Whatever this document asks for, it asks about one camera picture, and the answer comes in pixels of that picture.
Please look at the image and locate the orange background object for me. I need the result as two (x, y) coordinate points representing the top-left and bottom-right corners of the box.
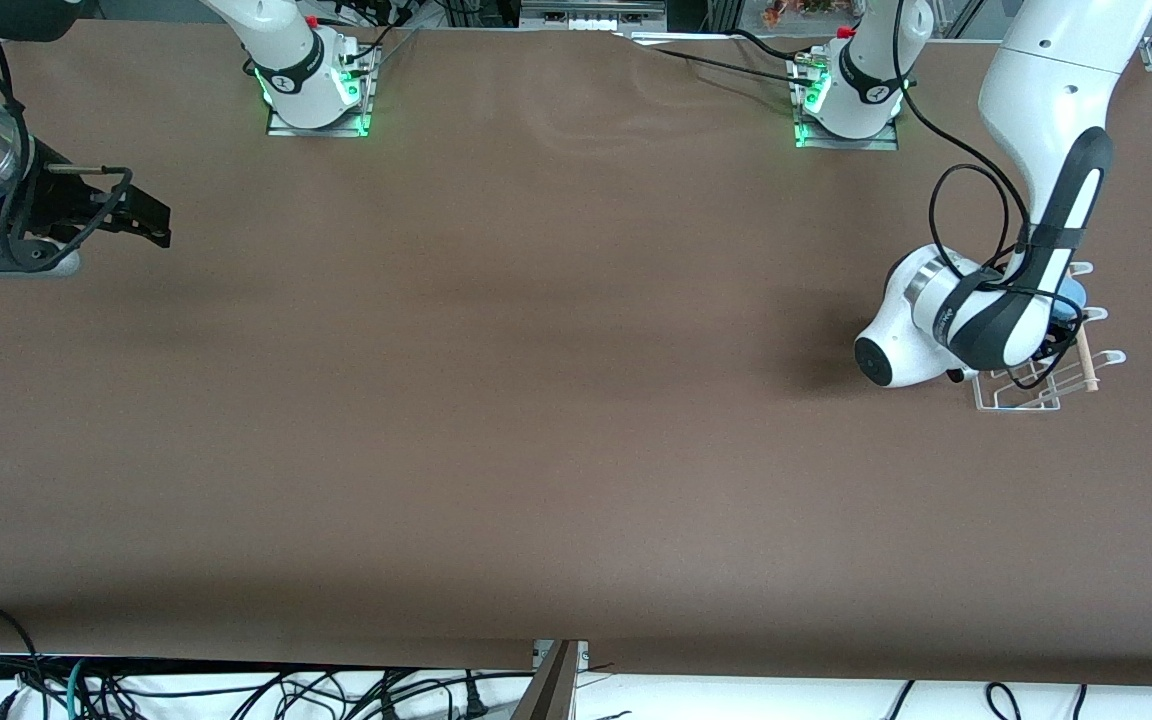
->
(764, 0), (837, 26)

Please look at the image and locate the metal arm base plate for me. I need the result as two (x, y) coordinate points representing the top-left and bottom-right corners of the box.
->
(794, 55), (900, 151)
(266, 40), (377, 139)

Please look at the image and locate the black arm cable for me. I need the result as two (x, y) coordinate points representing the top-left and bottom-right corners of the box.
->
(0, 35), (137, 271)
(891, 0), (1087, 391)

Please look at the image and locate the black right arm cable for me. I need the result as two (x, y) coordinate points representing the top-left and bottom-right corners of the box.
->
(0, 35), (137, 271)

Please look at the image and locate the white power strip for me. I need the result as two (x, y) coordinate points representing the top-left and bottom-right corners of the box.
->
(521, 0), (667, 31)

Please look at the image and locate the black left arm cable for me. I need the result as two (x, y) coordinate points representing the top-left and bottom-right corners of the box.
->
(891, 0), (1087, 391)

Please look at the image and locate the aluminium table leg profile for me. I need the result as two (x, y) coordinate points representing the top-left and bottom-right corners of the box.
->
(511, 640), (587, 720)

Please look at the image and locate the black base cable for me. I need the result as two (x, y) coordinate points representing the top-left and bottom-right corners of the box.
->
(651, 44), (815, 83)
(731, 28), (829, 63)

